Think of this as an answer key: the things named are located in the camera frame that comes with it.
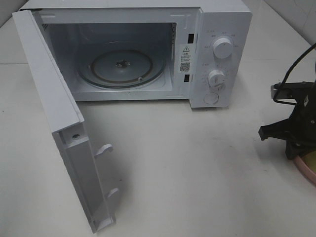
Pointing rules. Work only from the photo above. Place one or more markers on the glass microwave turntable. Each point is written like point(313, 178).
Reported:
point(121, 64)

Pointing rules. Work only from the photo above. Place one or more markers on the white bread sandwich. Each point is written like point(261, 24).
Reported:
point(310, 158)

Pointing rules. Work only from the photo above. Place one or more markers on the white microwave door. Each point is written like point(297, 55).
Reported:
point(66, 122)

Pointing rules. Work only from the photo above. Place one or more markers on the lower white timer knob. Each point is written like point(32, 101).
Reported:
point(215, 77)

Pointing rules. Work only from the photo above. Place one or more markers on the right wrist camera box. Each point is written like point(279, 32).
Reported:
point(291, 93)

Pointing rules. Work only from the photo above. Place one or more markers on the upper white power knob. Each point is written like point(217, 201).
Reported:
point(222, 47)

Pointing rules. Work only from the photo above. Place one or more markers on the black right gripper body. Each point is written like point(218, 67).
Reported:
point(304, 121)

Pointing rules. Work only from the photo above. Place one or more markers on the round white door button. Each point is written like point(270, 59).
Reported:
point(211, 98)

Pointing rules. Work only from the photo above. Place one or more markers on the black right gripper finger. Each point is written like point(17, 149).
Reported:
point(281, 130)
point(293, 150)

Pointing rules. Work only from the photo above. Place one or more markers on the white microwave oven body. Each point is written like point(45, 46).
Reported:
point(186, 29)

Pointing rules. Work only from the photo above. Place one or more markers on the pink round plate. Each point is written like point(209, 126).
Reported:
point(309, 172)

